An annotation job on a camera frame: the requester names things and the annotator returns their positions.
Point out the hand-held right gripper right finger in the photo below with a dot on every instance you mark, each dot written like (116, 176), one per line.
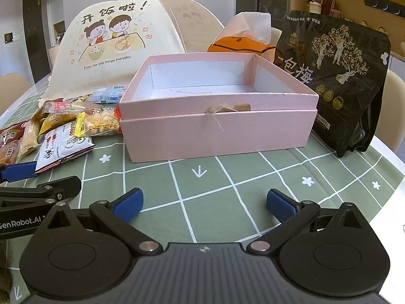
(280, 203)

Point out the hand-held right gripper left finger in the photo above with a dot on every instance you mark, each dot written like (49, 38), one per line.
(130, 203)

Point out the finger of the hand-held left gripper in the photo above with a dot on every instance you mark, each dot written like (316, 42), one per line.
(17, 171)
(50, 187)

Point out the brown bread packet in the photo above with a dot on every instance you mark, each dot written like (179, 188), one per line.
(8, 155)

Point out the beige wafer stick packet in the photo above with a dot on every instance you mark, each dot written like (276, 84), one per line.
(28, 139)

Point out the dark red snack packet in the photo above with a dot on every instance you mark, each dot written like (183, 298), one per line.
(9, 133)

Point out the white rice cracker packet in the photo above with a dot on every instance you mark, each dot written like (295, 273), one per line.
(63, 147)

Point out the golden brown snack packet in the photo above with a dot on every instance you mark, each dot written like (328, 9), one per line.
(58, 122)

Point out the red white-label snack packet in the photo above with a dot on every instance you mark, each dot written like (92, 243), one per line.
(60, 106)

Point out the yellow-green snack packet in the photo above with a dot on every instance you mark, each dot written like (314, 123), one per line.
(98, 122)

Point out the pink cardboard box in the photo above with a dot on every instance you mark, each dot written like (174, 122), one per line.
(218, 129)

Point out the pale blue snack packet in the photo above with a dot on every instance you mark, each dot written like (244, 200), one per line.
(115, 92)
(95, 97)

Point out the green checked tablecloth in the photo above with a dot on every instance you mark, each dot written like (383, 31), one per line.
(221, 177)

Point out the beige dining chair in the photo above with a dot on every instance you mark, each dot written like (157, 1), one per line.
(395, 107)
(14, 88)
(54, 58)
(276, 36)

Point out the black snack bag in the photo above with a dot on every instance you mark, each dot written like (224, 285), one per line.
(341, 85)

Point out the dark door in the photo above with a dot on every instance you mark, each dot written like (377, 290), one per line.
(34, 38)

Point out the printed mesh food cover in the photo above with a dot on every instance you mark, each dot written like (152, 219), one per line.
(104, 38)

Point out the orange tissue box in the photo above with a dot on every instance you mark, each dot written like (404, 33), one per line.
(240, 47)

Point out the white tissue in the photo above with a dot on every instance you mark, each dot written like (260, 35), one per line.
(250, 25)

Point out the yellow figurine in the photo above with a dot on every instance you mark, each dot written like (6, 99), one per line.
(316, 1)

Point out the wall switch panel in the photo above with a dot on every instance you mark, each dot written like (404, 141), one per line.
(8, 38)

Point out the black wall rack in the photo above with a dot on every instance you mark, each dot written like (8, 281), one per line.
(383, 4)

